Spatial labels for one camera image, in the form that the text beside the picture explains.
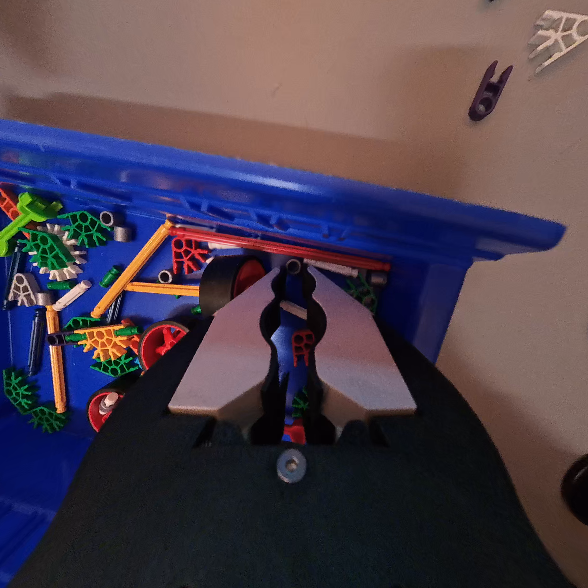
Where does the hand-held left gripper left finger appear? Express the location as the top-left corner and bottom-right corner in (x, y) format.
(168, 267), (286, 438)

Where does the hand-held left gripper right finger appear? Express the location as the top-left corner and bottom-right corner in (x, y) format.
(303, 266), (419, 435)

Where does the blue storage bin with tag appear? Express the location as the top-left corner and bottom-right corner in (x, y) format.
(0, 119), (567, 588)

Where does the pile of toy construction pieces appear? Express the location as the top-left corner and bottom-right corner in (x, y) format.
(0, 184), (391, 435)

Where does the purple clip connector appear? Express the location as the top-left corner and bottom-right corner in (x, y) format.
(468, 60), (514, 122)

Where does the grey fan connector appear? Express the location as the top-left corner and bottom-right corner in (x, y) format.
(527, 9), (588, 75)

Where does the red spoked toy wheel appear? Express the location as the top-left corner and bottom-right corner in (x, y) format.
(137, 319), (194, 372)

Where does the wide black toy tyre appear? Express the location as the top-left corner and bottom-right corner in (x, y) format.
(199, 255), (267, 318)

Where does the long yellow toy rod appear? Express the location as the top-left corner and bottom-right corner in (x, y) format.
(125, 281), (201, 297)
(90, 220), (176, 319)

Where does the long red toy rod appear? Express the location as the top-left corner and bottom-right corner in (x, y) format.
(169, 225), (392, 273)

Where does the red wheel with white peg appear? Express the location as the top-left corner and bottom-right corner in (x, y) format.
(86, 390), (127, 433)

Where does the lime green toy spool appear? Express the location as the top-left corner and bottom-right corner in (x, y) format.
(0, 192), (63, 258)

